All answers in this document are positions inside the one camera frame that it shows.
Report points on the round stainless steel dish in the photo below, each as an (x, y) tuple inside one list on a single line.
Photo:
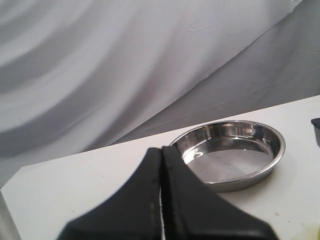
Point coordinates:
[(231, 155)]

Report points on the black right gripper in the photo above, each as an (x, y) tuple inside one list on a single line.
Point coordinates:
[(316, 124)]

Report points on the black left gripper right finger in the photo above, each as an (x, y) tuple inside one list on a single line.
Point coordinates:
[(192, 211)]

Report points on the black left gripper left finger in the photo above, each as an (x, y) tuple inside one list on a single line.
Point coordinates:
[(131, 213)]

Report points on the grey backdrop cloth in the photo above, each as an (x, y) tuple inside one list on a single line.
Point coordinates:
[(77, 75)]

